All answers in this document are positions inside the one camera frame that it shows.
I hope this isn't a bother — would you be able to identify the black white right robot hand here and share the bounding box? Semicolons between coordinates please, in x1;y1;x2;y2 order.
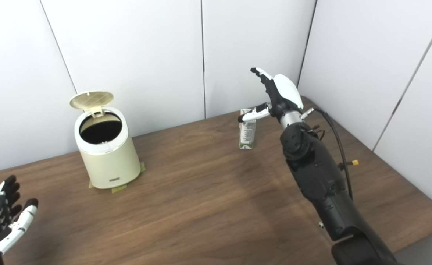
237;67;304;124

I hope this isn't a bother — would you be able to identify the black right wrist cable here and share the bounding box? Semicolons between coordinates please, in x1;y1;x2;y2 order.
300;107;354;201

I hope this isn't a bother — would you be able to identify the cream-colored round bin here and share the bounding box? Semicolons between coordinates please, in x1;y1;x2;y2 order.
74;107;141;190

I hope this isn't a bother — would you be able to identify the white green milk carton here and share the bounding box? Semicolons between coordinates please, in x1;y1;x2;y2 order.
239;109;257;150

